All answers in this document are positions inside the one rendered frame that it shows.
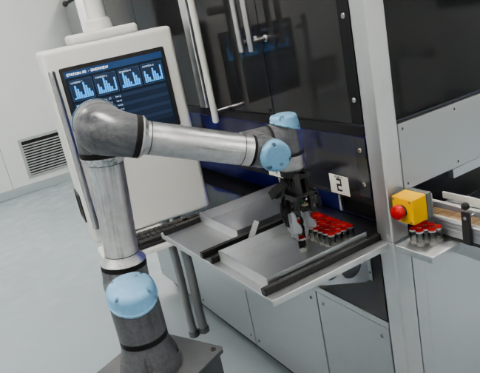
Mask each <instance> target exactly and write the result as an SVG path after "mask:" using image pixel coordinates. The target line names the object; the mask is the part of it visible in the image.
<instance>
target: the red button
mask: <svg viewBox="0 0 480 373"><path fill-rule="evenodd" d="M405 215H406V214H405V209H404V208H403V207H402V206H401V205H398V204H397V205H395V206H392V207H391V217H392V218H393V219H394V220H396V221H400V220H402V219H403V218H405Z"/></svg>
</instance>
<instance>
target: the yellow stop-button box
mask: <svg viewBox="0 0 480 373"><path fill-rule="evenodd" d="M392 202H393V206H395V205H397V204H398V205H401V206H402V207H403V208H404V209H405V214H406V215H405V218H403V219H402V220H400V221H401V222H404V223H407V224H411V225H417V224H419V223H421V222H423V221H425V220H427V219H428V218H432V217H433V210H432V201H431V193H430V192H429V191H425V190H422V189H416V188H412V187H409V188H407V189H405V190H402V191H401V192H398V193H396V194H394V195H392Z"/></svg>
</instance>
